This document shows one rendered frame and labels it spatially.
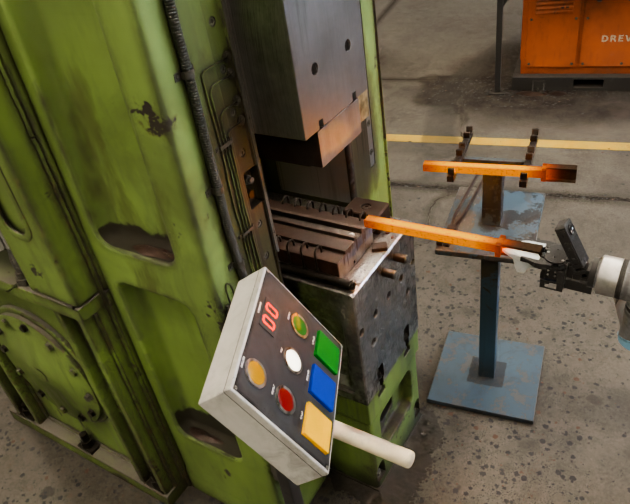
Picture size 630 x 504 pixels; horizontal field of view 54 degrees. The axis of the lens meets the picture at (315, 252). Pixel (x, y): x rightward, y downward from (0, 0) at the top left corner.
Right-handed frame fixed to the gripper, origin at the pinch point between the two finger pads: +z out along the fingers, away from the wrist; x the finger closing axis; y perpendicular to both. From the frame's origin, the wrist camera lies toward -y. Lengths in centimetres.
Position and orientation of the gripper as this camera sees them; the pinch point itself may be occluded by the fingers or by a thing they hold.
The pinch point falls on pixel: (509, 245)
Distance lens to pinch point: 155.8
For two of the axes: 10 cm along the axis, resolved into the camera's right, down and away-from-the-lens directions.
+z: -8.5, -2.3, 4.8
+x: 5.2, -5.7, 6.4
